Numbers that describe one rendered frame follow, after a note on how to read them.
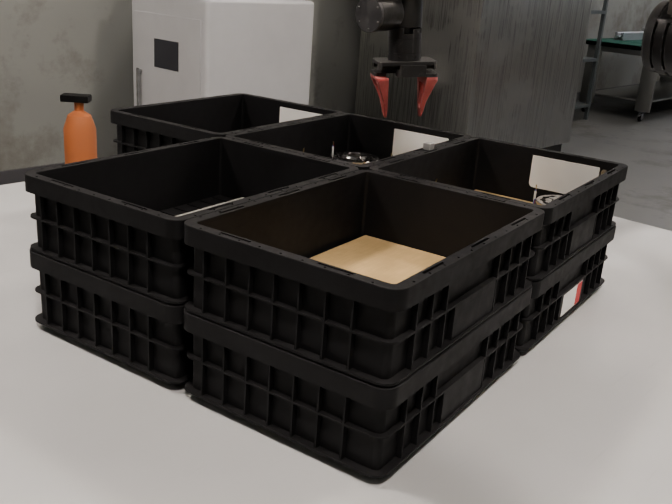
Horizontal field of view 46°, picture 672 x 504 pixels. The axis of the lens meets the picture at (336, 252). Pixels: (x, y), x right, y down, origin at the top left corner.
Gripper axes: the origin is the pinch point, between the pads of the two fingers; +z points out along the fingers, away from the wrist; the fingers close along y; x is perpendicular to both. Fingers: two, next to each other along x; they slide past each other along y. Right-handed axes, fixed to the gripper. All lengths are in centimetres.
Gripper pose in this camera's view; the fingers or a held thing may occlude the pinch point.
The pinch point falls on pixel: (402, 111)
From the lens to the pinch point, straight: 143.7
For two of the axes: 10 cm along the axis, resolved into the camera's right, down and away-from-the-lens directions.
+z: 0.0, 9.3, 3.6
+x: -1.5, -3.6, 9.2
